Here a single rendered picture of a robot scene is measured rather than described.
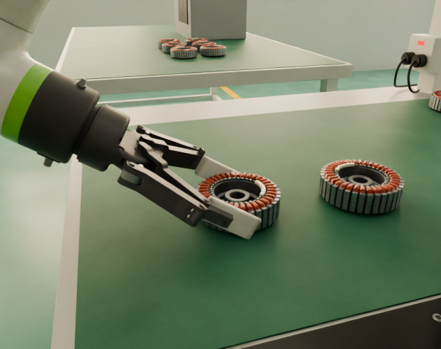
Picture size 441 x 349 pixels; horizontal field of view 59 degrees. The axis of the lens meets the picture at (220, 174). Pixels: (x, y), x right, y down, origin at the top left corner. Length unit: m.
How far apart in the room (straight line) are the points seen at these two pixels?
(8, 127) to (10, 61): 0.07
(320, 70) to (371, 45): 4.10
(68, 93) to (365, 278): 0.37
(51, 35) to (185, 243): 4.14
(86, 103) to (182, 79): 0.96
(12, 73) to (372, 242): 0.44
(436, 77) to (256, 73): 0.59
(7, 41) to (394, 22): 5.52
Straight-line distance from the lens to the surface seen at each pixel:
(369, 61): 5.69
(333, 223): 0.53
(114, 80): 1.36
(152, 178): 0.42
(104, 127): 0.45
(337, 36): 5.35
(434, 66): 1.20
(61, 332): 0.40
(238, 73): 1.44
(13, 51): 0.47
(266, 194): 0.50
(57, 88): 0.45
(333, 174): 0.57
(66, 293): 0.44
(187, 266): 0.44
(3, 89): 0.45
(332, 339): 0.35
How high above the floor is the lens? 1.03
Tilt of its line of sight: 26 degrees down
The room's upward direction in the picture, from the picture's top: straight up
